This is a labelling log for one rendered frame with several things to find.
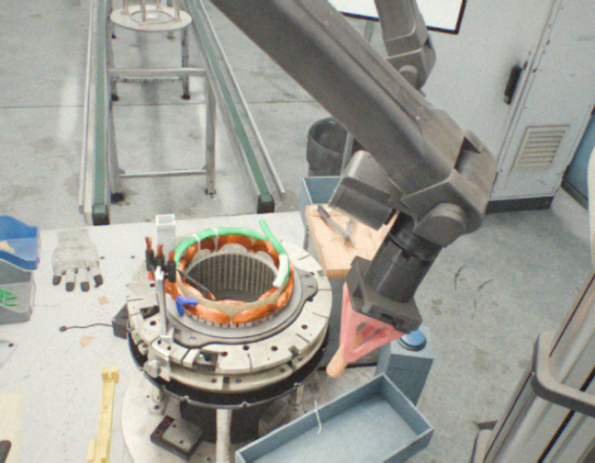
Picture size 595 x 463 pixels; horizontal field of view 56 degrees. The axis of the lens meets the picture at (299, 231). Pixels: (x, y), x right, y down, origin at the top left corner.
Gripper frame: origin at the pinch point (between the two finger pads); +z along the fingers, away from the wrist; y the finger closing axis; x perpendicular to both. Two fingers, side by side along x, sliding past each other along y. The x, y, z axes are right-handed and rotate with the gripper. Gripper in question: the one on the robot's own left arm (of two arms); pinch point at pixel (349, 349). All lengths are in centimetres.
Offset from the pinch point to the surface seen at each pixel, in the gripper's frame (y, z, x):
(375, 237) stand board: -45.0, 2.6, 13.3
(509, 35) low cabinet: -230, -52, 93
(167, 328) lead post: -14.8, 16.1, -18.7
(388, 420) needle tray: -8.8, 14.5, 15.0
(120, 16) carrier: -245, 19, -81
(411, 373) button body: -20.7, 13.3, 21.2
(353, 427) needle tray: -7.4, 16.5, 10.1
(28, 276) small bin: -62, 49, -49
